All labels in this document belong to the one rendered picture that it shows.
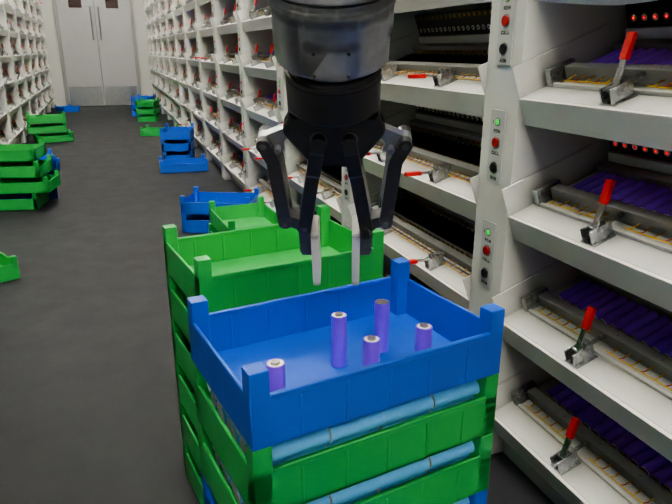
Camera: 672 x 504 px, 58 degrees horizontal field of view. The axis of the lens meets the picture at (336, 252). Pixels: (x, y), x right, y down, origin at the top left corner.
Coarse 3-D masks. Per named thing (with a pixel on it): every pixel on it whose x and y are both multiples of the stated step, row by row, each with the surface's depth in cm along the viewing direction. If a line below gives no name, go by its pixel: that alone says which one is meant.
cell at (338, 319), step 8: (336, 312) 68; (344, 312) 69; (336, 320) 67; (344, 320) 68; (336, 328) 68; (344, 328) 68; (336, 336) 68; (344, 336) 68; (336, 344) 68; (344, 344) 69; (336, 352) 69; (344, 352) 69; (336, 360) 69; (344, 360) 69
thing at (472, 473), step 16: (208, 448) 73; (480, 448) 71; (208, 464) 73; (464, 464) 70; (480, 464) 72; (208, 480) 74; (224, 480) 67; (416, 480) 67; (432, 480) 69; (448, 480) 70; (464, 480) 71; (480, 480) 73; (224, 496) 68; (384, 496) 65; (400, 496) 67; (416, 496) 68; (432, 496) 69; (448, 496) 71; (464, 496) 72
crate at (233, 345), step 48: (336, 288) 79; (384, 288) 83; (192, 336) 70; (240, 336) 74; (288, 336) 77; (432, 336) 77; (480, 336) 66; (240, 384) 56; (288, 384) 66; (336, 384) 58; (384, 384) 61; (432, 384) 64; (240, 432) 58; (288, 432) 57
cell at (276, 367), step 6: (270, 360) 58; (276, 360) 58; (282, 360) 58; (270, 366) 57; (276, 366) 57; (282, 366) 57; (270, 372) 57; (276, 372) 57; (282, 372) 57; (270, 378) 57; (276, 378) 57; (282, 378) 57; (270, 384) 57; (276, 384) 57; (282, 384) 58; (270, 390) 58
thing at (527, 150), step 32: (544, 32) 94; (576, 32) 96; (512, 64) 96; (512, 96) 97; (512, 128) 98; (480, 160) 108; (512, 160) 99; (544, 160) 101; (480, 192) 109; (480, 224) 110; (512, 256) 105; (544, 256) 108; (480, 288) 112; (512, 352) 112
